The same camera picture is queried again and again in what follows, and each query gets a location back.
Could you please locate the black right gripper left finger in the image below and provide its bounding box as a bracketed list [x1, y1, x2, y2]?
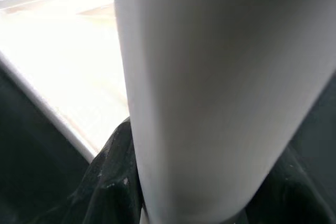
[61, 115, 144, 224]

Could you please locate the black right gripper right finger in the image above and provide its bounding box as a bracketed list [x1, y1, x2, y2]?
[236, 145, 336, 224]

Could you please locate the white plastic table leg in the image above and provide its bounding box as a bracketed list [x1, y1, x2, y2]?
[109, 0, 336, 224]

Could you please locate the white plastic tabletop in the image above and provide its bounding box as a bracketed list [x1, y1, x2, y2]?
[0, 0, 134, 162]

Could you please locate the black cloth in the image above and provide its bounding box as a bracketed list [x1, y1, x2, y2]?
[0, 0, 336, 224]

